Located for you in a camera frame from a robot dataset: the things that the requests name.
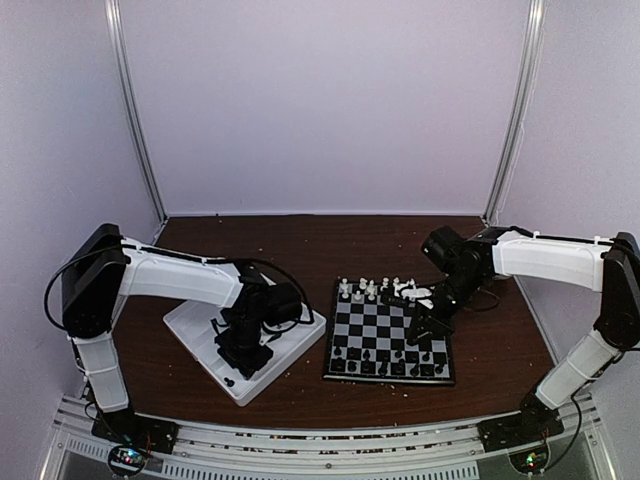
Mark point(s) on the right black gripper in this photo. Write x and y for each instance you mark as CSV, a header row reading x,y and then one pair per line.
x,y
429,321

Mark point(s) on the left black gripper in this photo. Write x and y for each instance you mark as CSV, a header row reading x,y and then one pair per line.
x,y
245,366

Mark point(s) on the black chess piece king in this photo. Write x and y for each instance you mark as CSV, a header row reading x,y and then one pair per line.
x,y
398,368

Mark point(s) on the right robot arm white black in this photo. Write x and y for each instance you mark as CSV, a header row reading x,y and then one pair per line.
x,y
496,353

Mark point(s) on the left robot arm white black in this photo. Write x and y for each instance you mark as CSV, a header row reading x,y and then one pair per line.
x,y
109,266

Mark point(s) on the black rook board corner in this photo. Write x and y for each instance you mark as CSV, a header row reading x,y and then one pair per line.
x,y
337,365

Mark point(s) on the white chess pieces row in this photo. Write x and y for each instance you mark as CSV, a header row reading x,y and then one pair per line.
x,y
365,289

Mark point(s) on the black white chess board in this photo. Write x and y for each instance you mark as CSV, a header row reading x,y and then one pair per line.
x,y
379,327

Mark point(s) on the black chess piece on board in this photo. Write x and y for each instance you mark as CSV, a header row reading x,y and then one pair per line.
x,y
383,369

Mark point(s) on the white plastic tray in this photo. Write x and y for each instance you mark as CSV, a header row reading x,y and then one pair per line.
x,y
192,325

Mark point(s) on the right aluminium corner post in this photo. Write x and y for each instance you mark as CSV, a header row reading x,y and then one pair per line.
x,y
530,58

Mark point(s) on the aluminium corner post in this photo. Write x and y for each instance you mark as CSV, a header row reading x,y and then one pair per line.
x,y
118,41
530,58

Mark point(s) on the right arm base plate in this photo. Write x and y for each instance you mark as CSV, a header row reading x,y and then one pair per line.
x,y
512,431

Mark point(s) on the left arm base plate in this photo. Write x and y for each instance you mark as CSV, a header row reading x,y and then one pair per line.
x,y
144,433

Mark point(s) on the left aluminium corner post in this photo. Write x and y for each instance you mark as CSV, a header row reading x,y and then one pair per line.
x,y
118,41

